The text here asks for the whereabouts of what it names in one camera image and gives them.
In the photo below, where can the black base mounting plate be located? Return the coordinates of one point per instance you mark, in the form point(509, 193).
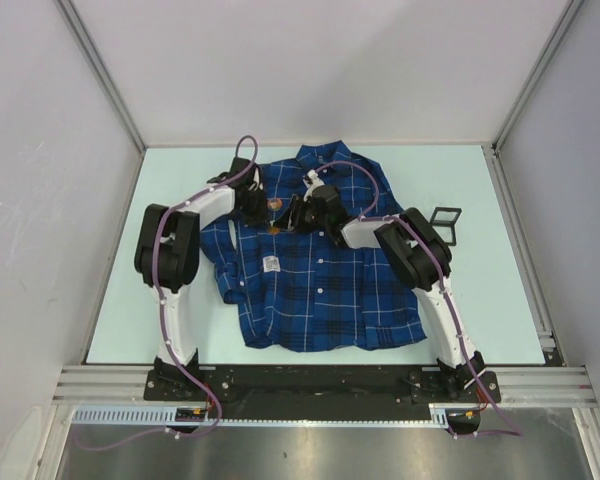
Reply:
point(233, 382)

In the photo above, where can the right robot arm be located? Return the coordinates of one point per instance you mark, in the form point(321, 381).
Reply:
point(418, 257)

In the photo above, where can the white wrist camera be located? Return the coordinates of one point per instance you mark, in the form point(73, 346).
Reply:
point(248, 189)
point(312, 182)

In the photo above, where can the blue plaid button shirt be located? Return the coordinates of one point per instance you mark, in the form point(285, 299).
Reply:
point(300, 291)

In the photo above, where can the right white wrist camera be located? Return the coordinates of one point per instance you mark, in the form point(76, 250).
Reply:
point(312, 182)

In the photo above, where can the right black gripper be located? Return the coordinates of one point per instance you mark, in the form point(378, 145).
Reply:
point(298, 205)

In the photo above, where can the black square frame stand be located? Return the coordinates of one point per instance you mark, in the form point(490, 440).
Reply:
point(445, 219)

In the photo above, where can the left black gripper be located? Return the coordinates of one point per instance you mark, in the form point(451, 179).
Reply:
point(261, 216)

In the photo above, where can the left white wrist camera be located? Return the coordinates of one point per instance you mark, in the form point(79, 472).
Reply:
point(248, 189)

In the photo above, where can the grey slotted cable duct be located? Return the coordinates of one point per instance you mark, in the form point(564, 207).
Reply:
point(189, 417)

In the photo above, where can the portrait round brooch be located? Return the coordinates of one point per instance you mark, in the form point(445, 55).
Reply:
point(275, 204)

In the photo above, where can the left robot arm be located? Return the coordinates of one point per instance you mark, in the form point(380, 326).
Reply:
point(167, 254)

